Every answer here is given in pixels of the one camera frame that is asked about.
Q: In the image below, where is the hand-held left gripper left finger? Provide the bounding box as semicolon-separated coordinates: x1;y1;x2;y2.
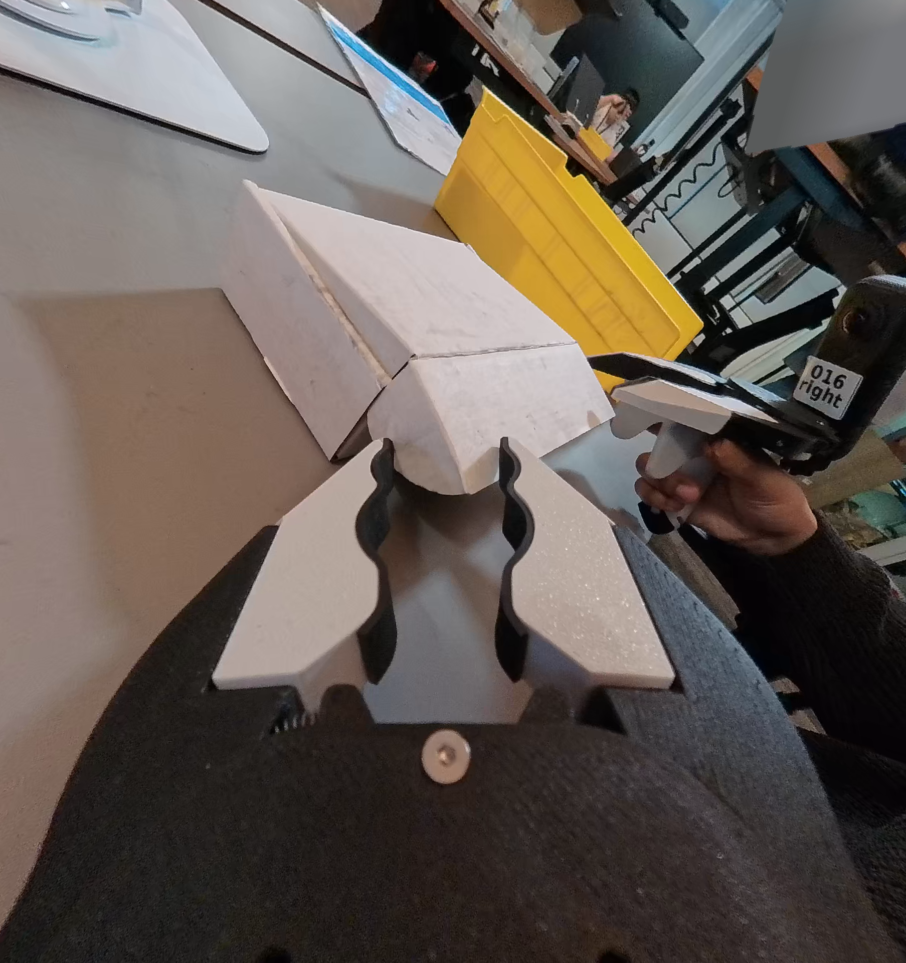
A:
212;438;400;714

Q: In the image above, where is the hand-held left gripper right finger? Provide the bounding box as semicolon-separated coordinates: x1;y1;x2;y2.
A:
494;436;678;714

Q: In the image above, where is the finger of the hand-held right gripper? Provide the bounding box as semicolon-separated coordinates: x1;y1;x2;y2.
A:
609;380;783;441
588;351;734;397

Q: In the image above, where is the yellow plastic bin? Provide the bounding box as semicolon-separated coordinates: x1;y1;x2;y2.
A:
434;86;705;362

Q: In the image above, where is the white cardboard mailer box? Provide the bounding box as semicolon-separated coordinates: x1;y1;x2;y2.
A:
220;181;615;496

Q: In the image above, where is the person's right forearm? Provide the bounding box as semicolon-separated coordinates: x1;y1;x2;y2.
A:
723;512;906;768

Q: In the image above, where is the grey desk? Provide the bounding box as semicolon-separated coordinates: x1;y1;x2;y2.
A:
0;0;649;956

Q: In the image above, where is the person's right hand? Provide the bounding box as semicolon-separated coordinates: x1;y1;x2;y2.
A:
635;440;820;559

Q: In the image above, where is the background wooden table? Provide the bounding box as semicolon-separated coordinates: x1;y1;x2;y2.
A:
441;0;619;185

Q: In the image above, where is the blue white paper leaflet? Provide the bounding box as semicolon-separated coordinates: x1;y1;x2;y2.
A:
319;4;463;176

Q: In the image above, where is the person's torso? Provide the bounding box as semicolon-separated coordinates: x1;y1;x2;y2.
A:
799;730;906;963

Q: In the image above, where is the white document stand wooden board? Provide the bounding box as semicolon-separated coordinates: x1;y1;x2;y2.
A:
0;0;269;155

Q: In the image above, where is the black metal frame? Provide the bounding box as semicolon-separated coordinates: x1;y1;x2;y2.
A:
618;75;906;377

